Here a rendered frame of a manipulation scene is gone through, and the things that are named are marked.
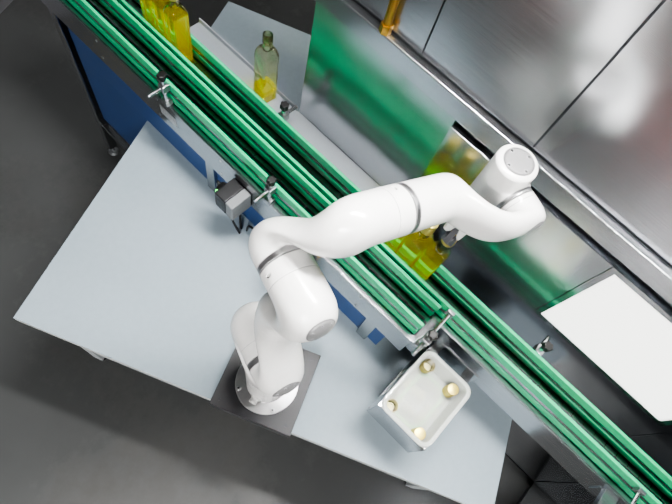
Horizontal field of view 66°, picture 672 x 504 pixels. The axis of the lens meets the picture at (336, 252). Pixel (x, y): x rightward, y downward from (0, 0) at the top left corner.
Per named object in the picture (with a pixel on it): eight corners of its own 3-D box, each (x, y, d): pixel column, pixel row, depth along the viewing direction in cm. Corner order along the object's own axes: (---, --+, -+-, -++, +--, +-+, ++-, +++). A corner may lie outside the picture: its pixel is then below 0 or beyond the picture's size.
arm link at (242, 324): (255, 398, 135) (254, 378, 114) (228, 337, 142) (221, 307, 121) (297, 377, 139) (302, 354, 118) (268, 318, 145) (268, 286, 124)
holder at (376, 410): (462, 385, 162) (483, 377, 148) (407, 452, 152) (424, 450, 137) (422, 346, 165) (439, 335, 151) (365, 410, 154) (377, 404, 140)
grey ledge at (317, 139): (396, 221, 168) (406, 205, 158) (378, 237, 165) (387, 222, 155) (202, 42, 184) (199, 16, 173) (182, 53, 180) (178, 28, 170)
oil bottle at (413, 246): (414, 264, 153) (438, 234, 133) (401, 276, 150) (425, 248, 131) (400, 251, 154) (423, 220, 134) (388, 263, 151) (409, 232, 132)
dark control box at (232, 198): (251, 207, 166) (251, 194, 158) (232, 221, 162) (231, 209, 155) (233, 190, 167) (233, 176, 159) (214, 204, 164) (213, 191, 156)
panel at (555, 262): (664, 418, 136) (788, 402, 105) (659, 426, 135) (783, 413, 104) (414, 191, 151) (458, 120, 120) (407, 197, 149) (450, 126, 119)
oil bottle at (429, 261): (428, 278, 152) (455, 250, 132) (416, 290, 150) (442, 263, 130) (414, 264, 153) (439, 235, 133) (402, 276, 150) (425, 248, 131)
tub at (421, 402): (463, 394, 153) (475, 390, 145) (416, 452, 144) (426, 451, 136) (419, 352, 156) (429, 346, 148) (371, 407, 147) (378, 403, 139)
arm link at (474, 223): (447, 255, 80) (562, 213, 96) (398, 172, 85) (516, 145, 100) (418, 279, 87) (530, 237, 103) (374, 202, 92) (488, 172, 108)
